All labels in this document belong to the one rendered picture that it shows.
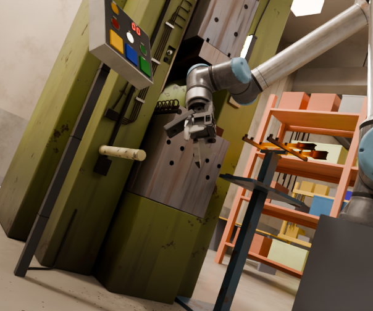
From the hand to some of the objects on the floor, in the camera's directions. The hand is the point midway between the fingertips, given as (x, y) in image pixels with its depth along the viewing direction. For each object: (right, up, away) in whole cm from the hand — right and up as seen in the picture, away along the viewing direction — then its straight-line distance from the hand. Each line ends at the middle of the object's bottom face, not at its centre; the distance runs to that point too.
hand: (191, 155), depth 116 cm
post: (-69, -48, +37) cm, 92 cm away
